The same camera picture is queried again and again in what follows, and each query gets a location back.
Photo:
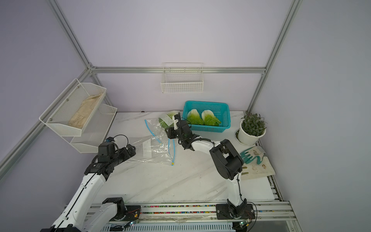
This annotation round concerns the beige cloth with green print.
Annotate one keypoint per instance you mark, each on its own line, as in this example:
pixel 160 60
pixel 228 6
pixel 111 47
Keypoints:
pixel 257 162

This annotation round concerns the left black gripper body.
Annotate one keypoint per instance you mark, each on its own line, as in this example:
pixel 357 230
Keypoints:
pixel 123 155

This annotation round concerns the green beans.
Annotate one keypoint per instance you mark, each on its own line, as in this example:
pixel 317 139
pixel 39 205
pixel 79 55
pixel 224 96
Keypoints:
pixel 244 170

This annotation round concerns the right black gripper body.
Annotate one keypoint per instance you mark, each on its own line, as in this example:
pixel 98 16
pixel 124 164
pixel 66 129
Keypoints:
pixel 176 134

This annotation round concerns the white two-tier mesh shelf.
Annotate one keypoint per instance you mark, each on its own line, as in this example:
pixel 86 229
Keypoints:
pixel 58 114

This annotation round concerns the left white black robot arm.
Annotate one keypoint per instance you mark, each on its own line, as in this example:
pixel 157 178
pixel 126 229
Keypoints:
pixel 96 174

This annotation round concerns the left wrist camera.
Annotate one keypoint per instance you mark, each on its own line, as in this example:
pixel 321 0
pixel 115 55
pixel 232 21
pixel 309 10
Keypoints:
pixel 110 139

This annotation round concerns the chinese cabbage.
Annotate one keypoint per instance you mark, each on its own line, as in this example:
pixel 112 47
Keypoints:
pixel 210 119
pixel 193 117

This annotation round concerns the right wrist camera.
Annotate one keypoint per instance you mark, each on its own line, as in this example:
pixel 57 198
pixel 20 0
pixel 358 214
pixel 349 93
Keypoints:
pixel 175 120

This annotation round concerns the beige cloth in shelf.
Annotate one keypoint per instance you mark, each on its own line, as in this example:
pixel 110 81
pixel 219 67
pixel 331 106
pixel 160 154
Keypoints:
pixel 81 116

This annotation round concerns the aluminium frame profile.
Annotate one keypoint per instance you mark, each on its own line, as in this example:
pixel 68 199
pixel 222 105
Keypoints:
pixel 17 153

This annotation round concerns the teal plastic basket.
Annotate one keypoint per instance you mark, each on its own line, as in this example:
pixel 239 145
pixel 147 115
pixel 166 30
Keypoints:
pixel 220 110

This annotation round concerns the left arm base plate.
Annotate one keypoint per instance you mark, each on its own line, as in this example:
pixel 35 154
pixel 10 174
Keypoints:
pixel 130 213

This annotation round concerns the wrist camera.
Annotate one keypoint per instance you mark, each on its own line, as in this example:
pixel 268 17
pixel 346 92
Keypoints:
pixel 175 120
pixel 110 139

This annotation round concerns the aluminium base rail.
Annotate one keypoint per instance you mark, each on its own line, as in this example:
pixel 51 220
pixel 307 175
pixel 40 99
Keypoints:
pixel 206 212

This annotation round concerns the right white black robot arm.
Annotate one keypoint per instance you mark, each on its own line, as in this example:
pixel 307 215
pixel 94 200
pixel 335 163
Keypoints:
pixel 227 160

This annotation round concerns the clear zip-top bag blue seal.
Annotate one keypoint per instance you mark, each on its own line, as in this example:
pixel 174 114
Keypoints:
pixel 150 149

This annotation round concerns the white wire wall basket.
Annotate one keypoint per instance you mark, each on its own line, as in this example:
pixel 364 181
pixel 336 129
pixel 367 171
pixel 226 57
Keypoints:
pixel 182 77

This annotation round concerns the potted green plant white pot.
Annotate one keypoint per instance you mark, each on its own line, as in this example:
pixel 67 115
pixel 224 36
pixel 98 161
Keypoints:
pixel 252 128

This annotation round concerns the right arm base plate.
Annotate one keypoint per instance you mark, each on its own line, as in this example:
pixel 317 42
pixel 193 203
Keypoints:
pixel 229 211

